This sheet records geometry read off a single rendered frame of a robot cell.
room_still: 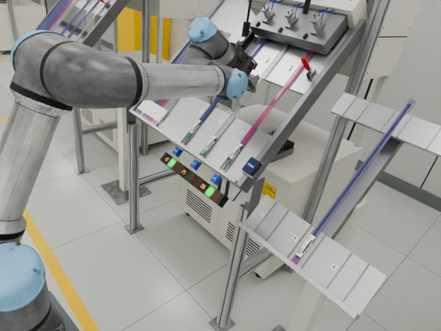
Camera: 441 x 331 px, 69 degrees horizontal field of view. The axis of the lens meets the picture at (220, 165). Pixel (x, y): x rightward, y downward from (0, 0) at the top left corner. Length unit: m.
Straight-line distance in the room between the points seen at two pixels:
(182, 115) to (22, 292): 0.85
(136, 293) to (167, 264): 0.21
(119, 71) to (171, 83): 0.13
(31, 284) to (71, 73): 0.39
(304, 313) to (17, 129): 0.98
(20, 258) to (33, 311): 0.10
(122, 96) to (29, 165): 0.25
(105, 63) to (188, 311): 1.19
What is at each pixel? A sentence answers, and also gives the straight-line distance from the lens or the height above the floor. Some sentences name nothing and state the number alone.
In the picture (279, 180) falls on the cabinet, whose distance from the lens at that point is 1.34.
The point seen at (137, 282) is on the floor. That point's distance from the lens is 1.66.
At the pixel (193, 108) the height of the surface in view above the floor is 0.82.
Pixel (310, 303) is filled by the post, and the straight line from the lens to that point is 1.16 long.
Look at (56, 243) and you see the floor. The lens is 1.90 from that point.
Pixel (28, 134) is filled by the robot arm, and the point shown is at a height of 0.97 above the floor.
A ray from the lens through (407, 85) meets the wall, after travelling 2.78.
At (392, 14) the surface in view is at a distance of 1.48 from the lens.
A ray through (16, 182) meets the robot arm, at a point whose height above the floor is 0.88.
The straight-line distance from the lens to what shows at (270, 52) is 1.31.
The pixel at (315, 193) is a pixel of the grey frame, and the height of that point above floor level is 0.50.
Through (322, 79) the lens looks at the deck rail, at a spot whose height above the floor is 1.03.
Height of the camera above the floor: 1.28
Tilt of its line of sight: 30 degrees down
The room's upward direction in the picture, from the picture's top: 9 degrees clockwise
